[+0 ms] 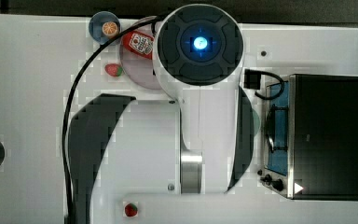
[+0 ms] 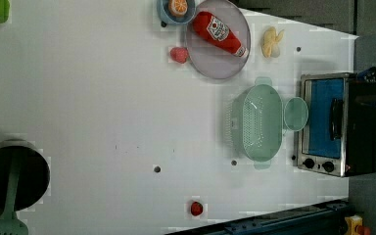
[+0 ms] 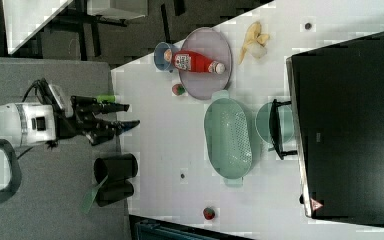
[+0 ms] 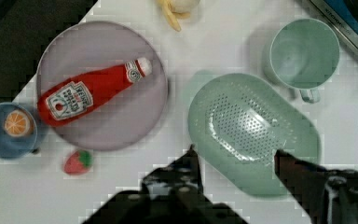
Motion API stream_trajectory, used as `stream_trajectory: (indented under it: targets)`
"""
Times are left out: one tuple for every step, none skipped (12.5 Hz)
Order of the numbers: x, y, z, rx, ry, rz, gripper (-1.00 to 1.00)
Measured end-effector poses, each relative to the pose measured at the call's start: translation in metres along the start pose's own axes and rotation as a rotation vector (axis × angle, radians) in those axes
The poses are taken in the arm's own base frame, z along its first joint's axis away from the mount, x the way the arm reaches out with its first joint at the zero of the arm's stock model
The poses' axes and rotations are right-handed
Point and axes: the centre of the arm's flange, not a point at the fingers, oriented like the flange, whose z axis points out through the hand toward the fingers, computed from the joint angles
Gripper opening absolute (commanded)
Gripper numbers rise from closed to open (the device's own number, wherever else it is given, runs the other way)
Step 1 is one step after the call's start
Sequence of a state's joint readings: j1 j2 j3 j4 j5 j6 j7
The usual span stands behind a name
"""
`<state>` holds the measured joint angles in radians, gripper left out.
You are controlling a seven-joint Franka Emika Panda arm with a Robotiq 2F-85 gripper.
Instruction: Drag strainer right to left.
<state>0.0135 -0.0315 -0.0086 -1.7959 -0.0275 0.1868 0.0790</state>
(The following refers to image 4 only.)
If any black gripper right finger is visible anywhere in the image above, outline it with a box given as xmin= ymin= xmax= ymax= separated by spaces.
xmin=274 ymin=149 xmax=358 ymax=224

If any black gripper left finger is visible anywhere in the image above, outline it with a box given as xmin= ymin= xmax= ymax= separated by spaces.
xmin=82 ymin=147 xmax=248 ymax=224

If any green plastic strainer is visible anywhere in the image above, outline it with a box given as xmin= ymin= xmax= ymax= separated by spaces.
xmin=187 ymin=74 xmax=322 ymax=197

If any grey round plate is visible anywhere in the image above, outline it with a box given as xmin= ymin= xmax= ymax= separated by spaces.
xmin=37 ymin=21 xmax=168 ymax=150

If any toy strawberry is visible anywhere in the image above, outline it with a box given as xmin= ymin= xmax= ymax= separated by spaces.
xmin=63 ymin=150 xmax=93 ymax=175

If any red ketchup bottle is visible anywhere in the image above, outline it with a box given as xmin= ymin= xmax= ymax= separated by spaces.
xmin=37 ymin=57 xmax=152 ymax=127

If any green plastic mug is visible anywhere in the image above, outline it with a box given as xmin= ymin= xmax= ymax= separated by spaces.
xmin=262 ymin=19 xmax=340 ymax=104

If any orange slice toy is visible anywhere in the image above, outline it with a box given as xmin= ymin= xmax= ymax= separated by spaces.
xmin=4 ymin=109 xmax=34 ymax=137

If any blue bowl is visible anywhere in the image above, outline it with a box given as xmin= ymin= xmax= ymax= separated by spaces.
xmin=0 ymin=103 xmax=48 ymax=160

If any black toaster oven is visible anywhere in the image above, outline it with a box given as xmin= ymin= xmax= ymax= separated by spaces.
xmin=299 ymin=0 xmax=358 ymax=57

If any peeled banana toy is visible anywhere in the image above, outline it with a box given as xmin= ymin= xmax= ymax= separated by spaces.
xmin=155 ymin=0 xmax=200 ymax=32

